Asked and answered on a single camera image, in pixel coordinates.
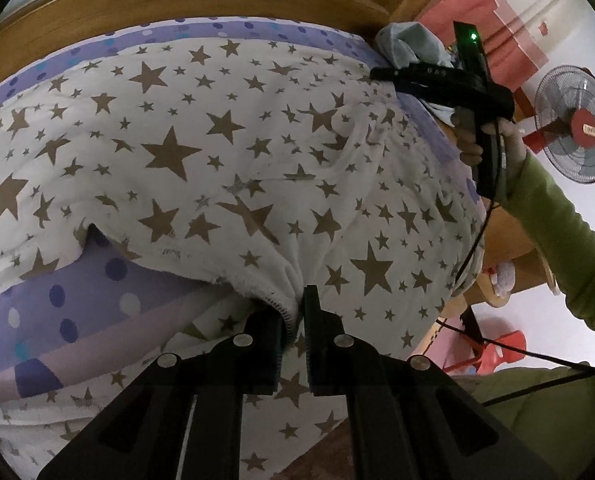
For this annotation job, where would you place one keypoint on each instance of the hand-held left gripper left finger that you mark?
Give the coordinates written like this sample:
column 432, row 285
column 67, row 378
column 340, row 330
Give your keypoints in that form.
column 270, row 355

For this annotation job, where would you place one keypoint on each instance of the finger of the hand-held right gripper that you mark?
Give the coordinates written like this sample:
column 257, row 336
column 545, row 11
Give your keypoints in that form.
column 400, row 77

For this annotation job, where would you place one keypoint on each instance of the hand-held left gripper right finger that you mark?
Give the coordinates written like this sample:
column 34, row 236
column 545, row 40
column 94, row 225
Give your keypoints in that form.
column 313, row 355

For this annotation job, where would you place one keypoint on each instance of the white star-print cloth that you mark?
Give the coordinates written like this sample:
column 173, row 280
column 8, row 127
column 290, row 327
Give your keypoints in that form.
column 177, row 125

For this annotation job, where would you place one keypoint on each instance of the person's right forearm green sleeve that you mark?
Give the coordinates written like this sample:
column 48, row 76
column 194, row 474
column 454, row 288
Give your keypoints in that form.
column 567, row 240

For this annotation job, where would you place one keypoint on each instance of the person's right hand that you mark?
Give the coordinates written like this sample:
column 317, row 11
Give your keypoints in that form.
column 468, row 145

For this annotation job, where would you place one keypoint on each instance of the light blue crumpled garment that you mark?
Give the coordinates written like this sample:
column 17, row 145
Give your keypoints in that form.
column 407, row 42

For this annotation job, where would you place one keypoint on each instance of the red standing fan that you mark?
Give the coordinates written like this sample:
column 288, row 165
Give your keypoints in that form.
column 587, row 125

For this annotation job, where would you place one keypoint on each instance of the red curtain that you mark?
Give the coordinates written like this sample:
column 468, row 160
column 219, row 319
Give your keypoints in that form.
column 477, row 0

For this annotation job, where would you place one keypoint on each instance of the wooden bedside table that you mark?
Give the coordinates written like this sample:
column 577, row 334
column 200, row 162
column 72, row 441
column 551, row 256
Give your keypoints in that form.
column 507, row 240

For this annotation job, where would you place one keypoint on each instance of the red plastic stool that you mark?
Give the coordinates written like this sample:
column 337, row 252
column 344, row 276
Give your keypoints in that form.
column 477, row 361

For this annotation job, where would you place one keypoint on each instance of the purple dotted bed sheet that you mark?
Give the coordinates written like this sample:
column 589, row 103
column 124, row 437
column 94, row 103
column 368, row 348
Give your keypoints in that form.
column 52, row 310

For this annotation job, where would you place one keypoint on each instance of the person's green clothing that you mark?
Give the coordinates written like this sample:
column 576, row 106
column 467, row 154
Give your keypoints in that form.
column 552, row 425

